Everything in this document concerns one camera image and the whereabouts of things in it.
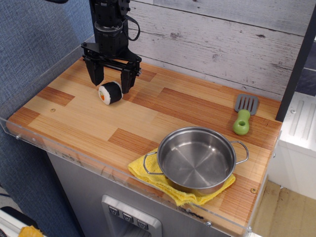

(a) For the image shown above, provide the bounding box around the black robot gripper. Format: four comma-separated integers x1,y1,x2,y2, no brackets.
81,24,141,94

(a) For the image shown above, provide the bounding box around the plush sushi roll toy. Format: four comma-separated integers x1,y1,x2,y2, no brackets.
98,81,123,105

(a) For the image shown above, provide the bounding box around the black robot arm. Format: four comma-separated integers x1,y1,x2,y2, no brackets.
81,0,142,94

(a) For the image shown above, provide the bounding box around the yellow cloth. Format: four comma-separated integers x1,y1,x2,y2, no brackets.
128,149,236,206

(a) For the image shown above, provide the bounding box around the clear acrylic table guard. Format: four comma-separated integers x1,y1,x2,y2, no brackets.
0,35,281,237

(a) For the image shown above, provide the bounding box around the stainless steel pot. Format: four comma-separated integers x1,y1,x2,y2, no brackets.
143,126,249,196

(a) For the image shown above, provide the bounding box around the silver toy fridge cabinet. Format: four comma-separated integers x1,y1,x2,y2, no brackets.
48,153,226,237

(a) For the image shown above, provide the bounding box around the yellow object bottom left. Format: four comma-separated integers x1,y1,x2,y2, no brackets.
18,226,44,237

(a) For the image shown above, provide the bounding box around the white plastic unit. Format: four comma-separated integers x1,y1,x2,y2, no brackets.
267,92,316,199

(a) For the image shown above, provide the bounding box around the black cable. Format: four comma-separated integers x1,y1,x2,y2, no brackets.
124,15,141,41

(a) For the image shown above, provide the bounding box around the grey spatula green handle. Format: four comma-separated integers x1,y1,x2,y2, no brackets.
233,94,259,135

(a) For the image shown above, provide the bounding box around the black vertical post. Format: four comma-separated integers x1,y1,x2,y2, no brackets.
275,5,316,122

